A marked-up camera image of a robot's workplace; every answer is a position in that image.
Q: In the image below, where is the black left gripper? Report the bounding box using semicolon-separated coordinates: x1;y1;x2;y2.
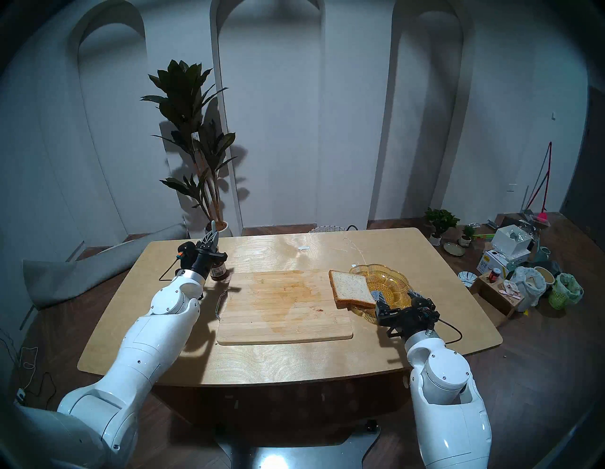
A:
177;232;227;278

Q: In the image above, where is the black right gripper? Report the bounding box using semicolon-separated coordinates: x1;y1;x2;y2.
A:
370;291;440;339

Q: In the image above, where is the amber glass plate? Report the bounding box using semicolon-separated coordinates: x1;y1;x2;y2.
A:
349;264;416;324

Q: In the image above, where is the white bread slice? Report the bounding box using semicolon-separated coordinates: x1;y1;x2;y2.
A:
328;269;377;309

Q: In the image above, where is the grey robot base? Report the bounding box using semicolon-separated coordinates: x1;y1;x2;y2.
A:
215;418;381;469

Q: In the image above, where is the bushy small potted plant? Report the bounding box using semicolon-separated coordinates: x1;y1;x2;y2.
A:
424;207;460;246

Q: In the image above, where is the wooden cutting board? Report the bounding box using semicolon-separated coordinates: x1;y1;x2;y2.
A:
215;269;354;346

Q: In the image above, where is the white yellow printed carton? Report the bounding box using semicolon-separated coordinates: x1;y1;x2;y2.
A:
476;250;509;277

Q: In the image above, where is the rolled grey mat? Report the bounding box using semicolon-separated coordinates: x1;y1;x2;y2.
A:
22;223;187;310

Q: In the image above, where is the white box appliance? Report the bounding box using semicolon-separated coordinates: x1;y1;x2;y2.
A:
491;225;532;260

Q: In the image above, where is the white plastic bag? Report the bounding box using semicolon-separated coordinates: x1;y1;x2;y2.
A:
510;266;546;313

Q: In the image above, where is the tall potted plant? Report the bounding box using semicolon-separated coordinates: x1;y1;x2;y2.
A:
140;60;237;238

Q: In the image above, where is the green mesh bag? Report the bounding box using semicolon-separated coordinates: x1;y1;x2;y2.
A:
548;273;584;311

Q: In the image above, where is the dark door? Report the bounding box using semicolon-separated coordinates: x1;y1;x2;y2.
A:
560;85;605;237

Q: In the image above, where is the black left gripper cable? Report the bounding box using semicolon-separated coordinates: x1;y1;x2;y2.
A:
158;255;190;284

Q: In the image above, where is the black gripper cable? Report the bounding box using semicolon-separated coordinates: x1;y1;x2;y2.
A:
425;317;464;345
158;255;190;284

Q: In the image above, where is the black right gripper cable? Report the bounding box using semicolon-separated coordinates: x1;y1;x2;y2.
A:
425;317;464;345

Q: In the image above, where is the black floor cable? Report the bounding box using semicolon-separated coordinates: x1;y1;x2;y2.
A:
21;371;57;417

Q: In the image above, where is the white floor cable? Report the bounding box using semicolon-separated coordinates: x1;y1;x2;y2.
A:
13;346;39;391

